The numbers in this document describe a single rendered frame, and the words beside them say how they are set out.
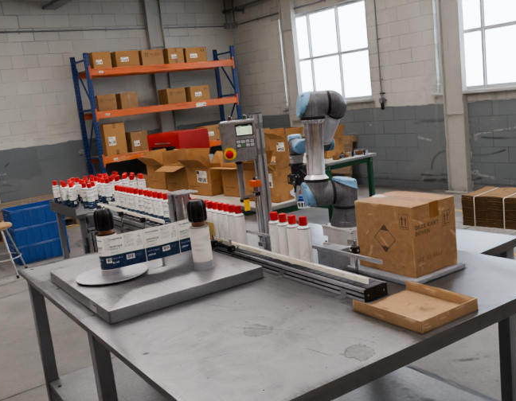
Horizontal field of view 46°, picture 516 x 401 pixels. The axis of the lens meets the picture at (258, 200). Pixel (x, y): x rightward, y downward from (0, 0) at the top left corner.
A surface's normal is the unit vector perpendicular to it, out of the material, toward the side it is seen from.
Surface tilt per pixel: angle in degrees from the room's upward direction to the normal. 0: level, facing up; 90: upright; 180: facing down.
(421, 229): 90
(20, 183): 90
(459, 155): 90
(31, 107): 90
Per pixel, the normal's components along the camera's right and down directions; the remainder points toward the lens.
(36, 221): 0.59, 0.07
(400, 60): -0.79, 0.19
